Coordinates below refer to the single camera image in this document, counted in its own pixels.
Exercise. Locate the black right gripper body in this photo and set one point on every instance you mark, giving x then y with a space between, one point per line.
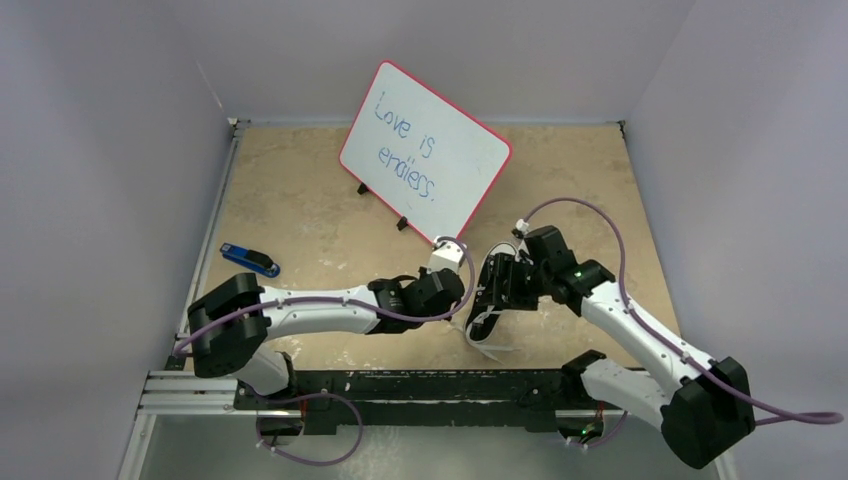
500 283

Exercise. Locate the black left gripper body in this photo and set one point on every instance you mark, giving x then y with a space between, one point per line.
422 273

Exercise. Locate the black canvas sneaker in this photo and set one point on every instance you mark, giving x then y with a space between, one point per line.
489 298

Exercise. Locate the white shoelace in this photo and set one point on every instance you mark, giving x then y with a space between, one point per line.
491 354

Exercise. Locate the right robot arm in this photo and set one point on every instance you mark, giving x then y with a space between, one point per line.
679 395

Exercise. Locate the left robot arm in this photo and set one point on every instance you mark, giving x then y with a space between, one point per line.
231 326

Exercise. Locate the pink-framed whiteboard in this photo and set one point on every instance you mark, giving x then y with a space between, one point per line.
428 160

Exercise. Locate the blue stapler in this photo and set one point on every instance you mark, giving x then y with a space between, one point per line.
253 260

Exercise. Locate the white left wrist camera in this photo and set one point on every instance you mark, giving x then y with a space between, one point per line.
446 254

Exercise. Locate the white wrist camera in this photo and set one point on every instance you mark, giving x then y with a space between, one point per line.
520 229
446 254

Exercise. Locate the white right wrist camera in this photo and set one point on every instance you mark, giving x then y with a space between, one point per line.
520 229

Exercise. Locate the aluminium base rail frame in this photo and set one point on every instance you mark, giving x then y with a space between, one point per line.
176 391

